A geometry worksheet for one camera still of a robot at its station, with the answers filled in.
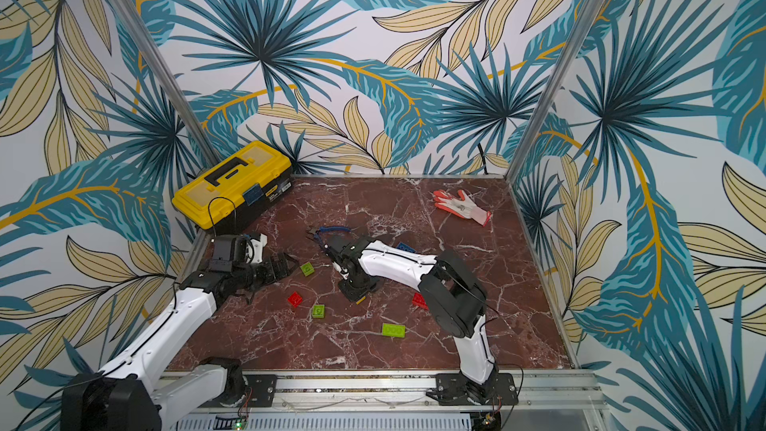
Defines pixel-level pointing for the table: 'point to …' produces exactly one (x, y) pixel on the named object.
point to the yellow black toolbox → (237, 188)
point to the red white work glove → (461, 205)
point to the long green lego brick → (395, 330)
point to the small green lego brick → (307, 268)
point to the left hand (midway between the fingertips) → (287, 272)
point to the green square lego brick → (318, 310)
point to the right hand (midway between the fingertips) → (357, 292)
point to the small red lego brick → (295, 299)
